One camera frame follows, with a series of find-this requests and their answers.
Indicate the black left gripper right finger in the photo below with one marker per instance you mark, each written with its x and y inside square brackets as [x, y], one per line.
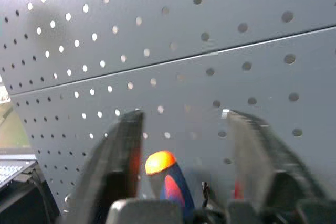
[262, 161]

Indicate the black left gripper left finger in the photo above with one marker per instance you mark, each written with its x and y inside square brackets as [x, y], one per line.
[113, 161]

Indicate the grey pegboard panel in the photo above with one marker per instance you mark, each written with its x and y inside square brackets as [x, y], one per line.
[183, 24]

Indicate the black metal pegboard hook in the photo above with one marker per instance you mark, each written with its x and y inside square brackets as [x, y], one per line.
[205, 193]

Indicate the black stand under laptop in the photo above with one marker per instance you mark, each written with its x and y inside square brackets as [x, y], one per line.
[23, 203]

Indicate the silver laptop computer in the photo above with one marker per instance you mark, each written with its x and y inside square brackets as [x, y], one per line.
[11, 169]

